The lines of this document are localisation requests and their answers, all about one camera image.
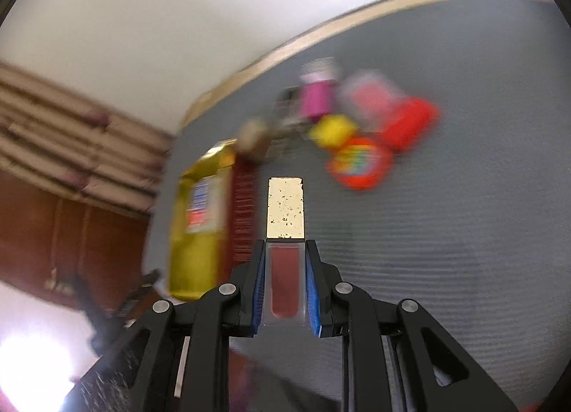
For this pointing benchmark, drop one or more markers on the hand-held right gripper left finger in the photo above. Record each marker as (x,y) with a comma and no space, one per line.
(256,300)

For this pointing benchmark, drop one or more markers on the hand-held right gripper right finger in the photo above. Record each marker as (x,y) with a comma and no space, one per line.
(313,305)

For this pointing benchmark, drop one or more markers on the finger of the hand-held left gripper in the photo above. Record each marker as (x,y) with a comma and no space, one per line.
(100,329)

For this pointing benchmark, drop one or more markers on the gold tin tray red rim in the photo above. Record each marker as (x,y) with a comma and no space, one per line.
(196,260)

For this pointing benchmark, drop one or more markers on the lip gloss tube gold cap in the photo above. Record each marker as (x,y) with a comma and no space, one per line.
(285,211)

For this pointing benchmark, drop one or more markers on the orange tape measure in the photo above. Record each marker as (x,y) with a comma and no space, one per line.
(357,162)

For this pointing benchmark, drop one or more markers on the yellow cube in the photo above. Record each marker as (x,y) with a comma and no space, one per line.
(334,131)

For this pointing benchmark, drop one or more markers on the silver metal clipper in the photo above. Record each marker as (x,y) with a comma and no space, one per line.
(287,104)

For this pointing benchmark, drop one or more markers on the plain red box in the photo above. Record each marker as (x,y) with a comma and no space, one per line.
(410,124)

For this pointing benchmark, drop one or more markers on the red and white box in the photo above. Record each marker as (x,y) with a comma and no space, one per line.
(370,97)

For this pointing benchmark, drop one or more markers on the brown wooden cabinet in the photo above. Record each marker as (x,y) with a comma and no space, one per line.
(35,238)

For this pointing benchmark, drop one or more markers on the grey mesh cushion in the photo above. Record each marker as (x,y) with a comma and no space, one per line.
(446,238)

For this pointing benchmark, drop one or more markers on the small beige block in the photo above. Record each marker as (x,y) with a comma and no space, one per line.
(254,138)

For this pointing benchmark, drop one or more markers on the beige patterned curtain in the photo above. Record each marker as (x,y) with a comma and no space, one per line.
(67,135)

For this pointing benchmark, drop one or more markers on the pink box with white cap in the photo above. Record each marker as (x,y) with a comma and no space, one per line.
(314,100)

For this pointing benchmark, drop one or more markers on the beige bed edge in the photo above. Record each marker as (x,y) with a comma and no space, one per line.
(312,36)

